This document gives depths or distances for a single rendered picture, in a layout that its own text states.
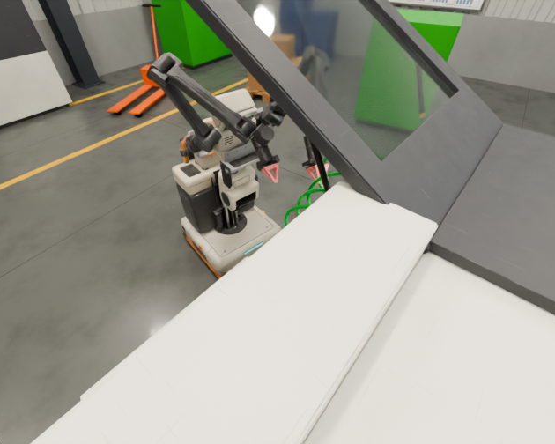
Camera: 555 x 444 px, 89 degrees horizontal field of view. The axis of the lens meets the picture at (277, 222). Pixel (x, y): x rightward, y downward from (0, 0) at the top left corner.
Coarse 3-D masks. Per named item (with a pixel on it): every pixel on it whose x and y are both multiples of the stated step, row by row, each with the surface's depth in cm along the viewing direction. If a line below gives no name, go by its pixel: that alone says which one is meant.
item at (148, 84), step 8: (152, 16) 467; (152, 24) 472; (144, 72) 496; (144, 80) 506; (144, 88) 497; (160, 88) 497; (128, 96) 471; (136, 96) 471; (152, 96) 472; (160, 96) 476; (120, 104) 448; (128, 104) 453; (144, 104) 449; (112, 112) 432; (120, 112) 443; (136, 112) 428
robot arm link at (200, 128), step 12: (156, 60) 106; (168, 60) 106; (168, 84) 115; (168, 96) 120; (180, 96) 120; (180, 108) 124; (192, 108) 126; (192, 120) 128; (204, 132) 134; (216, 132) 138; (204, 144) 136
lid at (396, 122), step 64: (192, 0) 63; (256, 0) 72; (320, 0) 85; (384, 0) 99; (256, 64) 60; (320, 64) 71; (384, 64) 84; (320, 128) 59; (384, 128) 72; (448, 128) 81; (384, 192) 59; (448, 192) 68
